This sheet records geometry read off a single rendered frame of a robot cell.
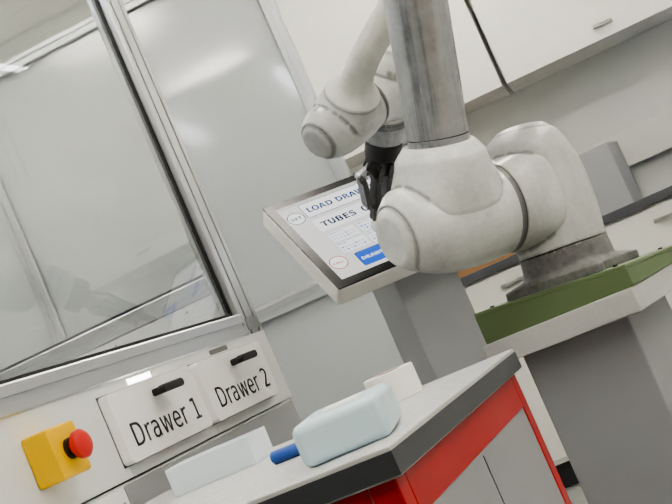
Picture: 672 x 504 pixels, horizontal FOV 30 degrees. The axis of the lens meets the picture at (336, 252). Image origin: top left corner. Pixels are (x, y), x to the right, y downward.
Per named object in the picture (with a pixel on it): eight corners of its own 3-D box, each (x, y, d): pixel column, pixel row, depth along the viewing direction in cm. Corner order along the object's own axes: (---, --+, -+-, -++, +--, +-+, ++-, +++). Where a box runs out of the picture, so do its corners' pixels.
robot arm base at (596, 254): (651, 252, 218) (640, 221, 218) (599, 271, 200) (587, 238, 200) (561, 281, 229) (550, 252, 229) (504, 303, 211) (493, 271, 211)
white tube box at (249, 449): (275, 451, 171) (264, 425, 171) (257, 463, 163) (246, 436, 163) (196, 484, 174) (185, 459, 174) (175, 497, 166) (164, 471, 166)
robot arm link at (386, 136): (353, 108, 245) (352, 133, 248) (379, 131, 239) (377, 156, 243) (392, 95, 248) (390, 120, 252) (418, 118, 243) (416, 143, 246)
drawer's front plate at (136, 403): (214, 424, 213) (188, 365, 213) (134, 463, 185) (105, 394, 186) (205, 428, 213) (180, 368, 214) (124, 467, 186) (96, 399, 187)
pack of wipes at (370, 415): (324, 451, 136) (308, 412, 136) (404, 416, 135) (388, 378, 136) (305, 472, 121) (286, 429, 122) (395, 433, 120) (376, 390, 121)
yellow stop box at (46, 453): (97, 465, 170) (76, 416, 171) (69, 478, 163) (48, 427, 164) (67, 478, 172) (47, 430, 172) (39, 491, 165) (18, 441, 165)
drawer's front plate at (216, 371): (280, 392, 243) (257, 340, 243) (220, 421, 215) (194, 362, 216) (272, 395, 243) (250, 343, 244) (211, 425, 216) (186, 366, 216)
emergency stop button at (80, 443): (100, 451, 168) (88, 424, 168) (85, 458, 164) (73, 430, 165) (82, 459, 169) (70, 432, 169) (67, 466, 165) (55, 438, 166)
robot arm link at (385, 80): (377, 91, 249) (339, 121, 241) (381, 22, 239) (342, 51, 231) (423, 109, 245) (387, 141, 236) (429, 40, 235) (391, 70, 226)
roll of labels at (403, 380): (425, 386, 169) (413, 359, 169) (420, 392, 162) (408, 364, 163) (378, 406, 170) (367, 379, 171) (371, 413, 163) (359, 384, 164)
